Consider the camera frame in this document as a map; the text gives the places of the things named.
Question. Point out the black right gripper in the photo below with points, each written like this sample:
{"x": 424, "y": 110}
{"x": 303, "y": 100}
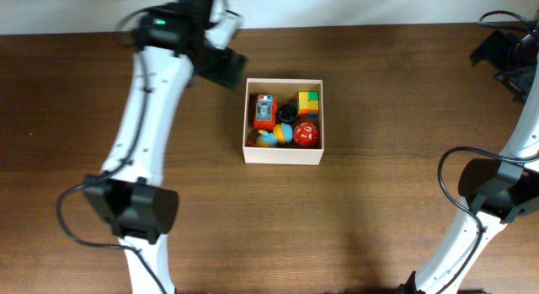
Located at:
{"x": 491, "y": 50}

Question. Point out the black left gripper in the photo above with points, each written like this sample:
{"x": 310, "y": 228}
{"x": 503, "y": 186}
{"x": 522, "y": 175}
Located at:
{"x": 219, "y": 75}

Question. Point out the red toy car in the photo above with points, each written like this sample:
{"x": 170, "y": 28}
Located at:
{"x": 265, "y": 111}

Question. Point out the small black round tin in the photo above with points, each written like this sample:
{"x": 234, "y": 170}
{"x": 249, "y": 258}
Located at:
{"x": 287, "y": 113}

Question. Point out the yellow duck toy blue hat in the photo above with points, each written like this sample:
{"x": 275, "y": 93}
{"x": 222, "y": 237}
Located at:
{"x": 281, "y": 134}

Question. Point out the multicoloured puzzle cube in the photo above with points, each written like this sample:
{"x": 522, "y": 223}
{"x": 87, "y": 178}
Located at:
{"x": 308, "y": 104}

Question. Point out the red ball white letters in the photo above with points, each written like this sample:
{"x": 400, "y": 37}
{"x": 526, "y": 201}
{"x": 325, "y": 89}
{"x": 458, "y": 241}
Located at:
{"x": 307, "y": 135}

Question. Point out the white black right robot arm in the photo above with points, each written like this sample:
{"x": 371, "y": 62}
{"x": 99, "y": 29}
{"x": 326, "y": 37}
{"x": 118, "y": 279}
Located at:
{"x": 494, "y": 190}

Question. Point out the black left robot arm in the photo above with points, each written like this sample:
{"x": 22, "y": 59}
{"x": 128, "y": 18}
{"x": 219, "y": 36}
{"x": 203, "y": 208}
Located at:
{"x": 175, "y": 43}

